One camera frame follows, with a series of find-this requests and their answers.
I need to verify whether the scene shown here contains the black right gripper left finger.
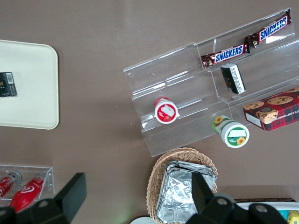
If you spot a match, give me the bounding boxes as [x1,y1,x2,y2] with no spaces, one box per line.
[54,172,87,224]

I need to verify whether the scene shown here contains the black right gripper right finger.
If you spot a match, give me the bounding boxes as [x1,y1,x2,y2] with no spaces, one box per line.
[191,172,219,215]

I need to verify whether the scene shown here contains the white rectangular snack tray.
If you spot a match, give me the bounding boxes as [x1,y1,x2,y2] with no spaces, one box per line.
[235,202,299,224]

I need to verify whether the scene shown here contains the light wicker basket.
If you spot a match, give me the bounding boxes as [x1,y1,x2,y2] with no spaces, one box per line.
[146,147,219,223]

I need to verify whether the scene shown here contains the cream plastic tray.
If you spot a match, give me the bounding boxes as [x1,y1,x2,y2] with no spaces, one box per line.
[0,39,59,130]

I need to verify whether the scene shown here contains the stacked aluminium foil trays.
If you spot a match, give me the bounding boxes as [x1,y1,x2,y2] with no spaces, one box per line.
[156,160,218,222]

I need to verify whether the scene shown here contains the clear acrylic bottle rack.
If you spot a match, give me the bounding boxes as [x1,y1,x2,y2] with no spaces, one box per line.
[0,164,55,209]

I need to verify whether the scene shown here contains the red cola bottle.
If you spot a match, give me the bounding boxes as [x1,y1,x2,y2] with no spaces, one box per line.
[0,171,23,199]
[9,171,49,213]

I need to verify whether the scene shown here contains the green sunflower yogurt cup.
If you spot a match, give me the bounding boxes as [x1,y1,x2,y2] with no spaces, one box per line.
[211,115,250,149]

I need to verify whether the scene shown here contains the red strawberry yogurt cup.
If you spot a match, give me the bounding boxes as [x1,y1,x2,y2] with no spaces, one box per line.
[154,97,180,124]

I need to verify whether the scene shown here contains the yellow snack packet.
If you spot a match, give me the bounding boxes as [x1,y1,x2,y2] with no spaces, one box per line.
[287,210,299,224]

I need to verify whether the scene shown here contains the red plaid cookie box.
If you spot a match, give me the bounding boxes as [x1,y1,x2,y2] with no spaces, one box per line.
[242,86,299,132]

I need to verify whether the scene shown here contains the small black white box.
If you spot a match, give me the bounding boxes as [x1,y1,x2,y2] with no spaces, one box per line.
[220,63,246,95]

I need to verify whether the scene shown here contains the black tissue pack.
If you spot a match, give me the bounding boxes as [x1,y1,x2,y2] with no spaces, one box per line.
[0,71,18,98]

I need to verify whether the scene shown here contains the clear acrylic step stand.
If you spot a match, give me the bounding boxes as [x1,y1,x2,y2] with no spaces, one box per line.
[196,7,299,131]
[123,42,232,157]

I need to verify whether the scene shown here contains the Snickers chocolate bar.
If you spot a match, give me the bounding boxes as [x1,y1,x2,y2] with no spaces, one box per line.
[200,43,250,70]
[244,13,292,49]

